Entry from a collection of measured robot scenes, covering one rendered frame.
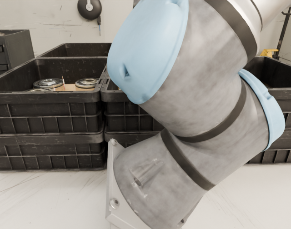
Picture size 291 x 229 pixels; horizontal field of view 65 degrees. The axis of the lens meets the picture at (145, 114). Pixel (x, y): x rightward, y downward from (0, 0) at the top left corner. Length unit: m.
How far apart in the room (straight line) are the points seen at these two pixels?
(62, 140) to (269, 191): 0.52
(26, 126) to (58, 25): 3.57
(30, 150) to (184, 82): 0.51
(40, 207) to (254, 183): 0.51
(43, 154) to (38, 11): 3.65
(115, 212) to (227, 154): 0.16
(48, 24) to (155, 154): 3.92
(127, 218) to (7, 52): 1.98
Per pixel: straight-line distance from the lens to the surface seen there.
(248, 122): 0.31
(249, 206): 0.60
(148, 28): 0.22
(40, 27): 4.20
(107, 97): 0.53
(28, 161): 0.68
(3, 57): 2.23
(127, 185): 0.33
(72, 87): 0.90
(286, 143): 0.72
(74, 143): 0.60
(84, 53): 1.32
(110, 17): 4.04
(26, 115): 0.61
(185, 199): 0.34
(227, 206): 0.58
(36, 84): 0.88
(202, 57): 0.23
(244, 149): 0.32
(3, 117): 0.63
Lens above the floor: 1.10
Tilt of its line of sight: 25 degrees down
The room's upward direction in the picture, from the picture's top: straight up
